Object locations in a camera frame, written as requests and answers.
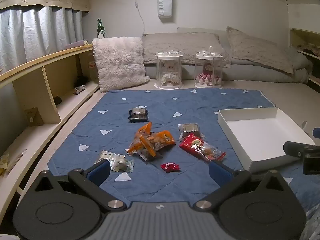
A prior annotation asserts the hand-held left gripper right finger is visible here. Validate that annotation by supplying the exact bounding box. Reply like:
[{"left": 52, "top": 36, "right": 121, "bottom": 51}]
[{"left": 194, "top": 160, "right": 292, "bottom": 210}]

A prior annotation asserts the red snack packet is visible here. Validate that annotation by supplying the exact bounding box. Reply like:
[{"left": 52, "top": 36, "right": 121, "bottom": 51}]
[{"left": 179, "top": 133, "right": 227, "bottom": 163}]

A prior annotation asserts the green glass bottle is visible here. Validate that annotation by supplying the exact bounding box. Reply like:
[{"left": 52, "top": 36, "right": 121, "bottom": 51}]
[{"left": 96, "top": 18, "right": 106, "bottom": 39}]

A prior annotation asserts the pink flat item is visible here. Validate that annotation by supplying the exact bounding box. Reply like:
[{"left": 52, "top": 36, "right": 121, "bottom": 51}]
[{"left": 64, "top": 40, "right": 88, "bottom": 50}]

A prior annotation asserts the black tray cake packet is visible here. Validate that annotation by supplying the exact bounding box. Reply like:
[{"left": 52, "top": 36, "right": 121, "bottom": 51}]
[{"left": 128, "top": 106, "right": 150, "bottom": 123}]

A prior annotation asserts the pink dress doll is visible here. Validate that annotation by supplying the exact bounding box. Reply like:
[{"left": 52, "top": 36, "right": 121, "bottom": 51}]
[{"left": 196, "top": 64, "right": 222, "bottom": 85}]

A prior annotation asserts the brown paper card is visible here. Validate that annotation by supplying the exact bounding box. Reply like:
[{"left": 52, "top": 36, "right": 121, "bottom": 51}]
[{"left": 24, "top": 107, "right": 44, "bottom": 127}]

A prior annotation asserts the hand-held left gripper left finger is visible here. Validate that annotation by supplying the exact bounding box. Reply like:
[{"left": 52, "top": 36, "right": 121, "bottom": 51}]
[{"left": 29, "top": 159, "right": 127, "bottom": 212}]

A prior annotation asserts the square brown cake packet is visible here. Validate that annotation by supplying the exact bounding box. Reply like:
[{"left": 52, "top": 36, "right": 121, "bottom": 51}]
[{"left": 178, "top": 123, "right": 206, "bottom": 141}]

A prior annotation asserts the brown cake bar packet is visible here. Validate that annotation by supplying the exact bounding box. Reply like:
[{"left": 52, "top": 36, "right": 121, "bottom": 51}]
[{"left": 137, "top": 149, "right": 163, "bottom": 162}]

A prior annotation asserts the white hanging bag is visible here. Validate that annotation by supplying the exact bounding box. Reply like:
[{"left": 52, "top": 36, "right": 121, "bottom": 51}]
[{"left": 156, "top": 0, "right": 173, "bottom": 24}]

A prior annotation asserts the small red candy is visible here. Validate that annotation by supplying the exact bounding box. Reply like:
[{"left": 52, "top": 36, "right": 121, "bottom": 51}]
[{"left": 161, "top": 162, "right": 181, "bottom": 173}]

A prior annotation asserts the clear cylinder display box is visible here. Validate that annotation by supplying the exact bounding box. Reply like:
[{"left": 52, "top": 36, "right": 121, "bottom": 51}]
[
  {"left": 153, "top": 50, "right": 184, "bottom": 90},
  {"left": 194, "top": 46, "right": 224, "bottom": 89}
]

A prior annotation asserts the fluffy white pillow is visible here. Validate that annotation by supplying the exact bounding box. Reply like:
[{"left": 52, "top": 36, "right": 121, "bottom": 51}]
[{"left": 92, "top": 36, "right": 150, "bottom": 93}]

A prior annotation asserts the orange snack packet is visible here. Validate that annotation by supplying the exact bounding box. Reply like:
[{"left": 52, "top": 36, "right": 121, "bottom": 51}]
[
  {"left": 126, "top": 122, "right": 152, "bottom": 155},
  {"left": 139, "top": 130, "right": 176, "bottom": 158}
]

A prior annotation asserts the long wooden shelf unit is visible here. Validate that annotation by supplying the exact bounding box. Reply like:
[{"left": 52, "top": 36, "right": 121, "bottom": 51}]
[{"left": 0, "top": 42, "right": 101, "bottom": 205}]

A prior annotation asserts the white hanging cable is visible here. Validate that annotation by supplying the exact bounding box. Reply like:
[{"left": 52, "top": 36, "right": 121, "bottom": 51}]
[{"left": 130, "top": 0, "right": 147, "bottom": 34}]

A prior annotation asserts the blue quilted mat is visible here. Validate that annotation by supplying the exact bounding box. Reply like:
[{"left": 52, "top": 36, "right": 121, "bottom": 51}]
[{"left": 47, "top": 88, "right": 320, "bottom": 230}]

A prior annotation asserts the folded grey duvet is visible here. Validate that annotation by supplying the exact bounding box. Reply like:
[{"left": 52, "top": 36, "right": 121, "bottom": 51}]
[{"left": 145, "top": 47, "right": 313, "bottom": 84}]

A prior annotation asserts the yellow packet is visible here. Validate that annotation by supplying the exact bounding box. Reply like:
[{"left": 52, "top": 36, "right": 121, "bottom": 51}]
[{"left": 0, "top": 153, "right": 11, "bottom": 176}]

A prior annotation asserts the white green snack packet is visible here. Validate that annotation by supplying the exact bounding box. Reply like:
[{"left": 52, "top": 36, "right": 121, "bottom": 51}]
[{"left": 94, "top": 150, "right": 135, "bottom": 173}]

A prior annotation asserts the white dress doll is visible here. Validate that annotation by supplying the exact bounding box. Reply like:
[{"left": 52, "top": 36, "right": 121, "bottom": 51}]
[{"left": 161, "top": 64, "right": 181, "bottom": 85}]

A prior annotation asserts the white framed wall shelf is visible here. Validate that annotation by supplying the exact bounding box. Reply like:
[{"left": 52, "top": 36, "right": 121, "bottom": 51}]
[{"left": 289, "top": 27, "right": 320, "bottom": 86}]

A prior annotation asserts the white cardboard box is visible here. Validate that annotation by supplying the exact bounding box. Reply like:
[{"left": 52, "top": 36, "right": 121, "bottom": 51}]
[{"left": 217, "top": 107, "right": 316, "bottom": 174}]

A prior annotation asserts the grey curtain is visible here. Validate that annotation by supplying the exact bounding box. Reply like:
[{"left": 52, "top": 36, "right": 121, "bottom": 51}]
[{"left": 0, "top": 5, "right": 84, "bottom": 73}]

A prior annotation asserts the grey quilted pillow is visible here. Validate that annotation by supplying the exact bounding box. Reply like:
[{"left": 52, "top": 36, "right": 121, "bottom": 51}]
[
  {"left": 142, "top": 32, "right": 232, "bottom": 68},
  {"left": 226, "top": 26, "right": 296, "bottom": 77}
]

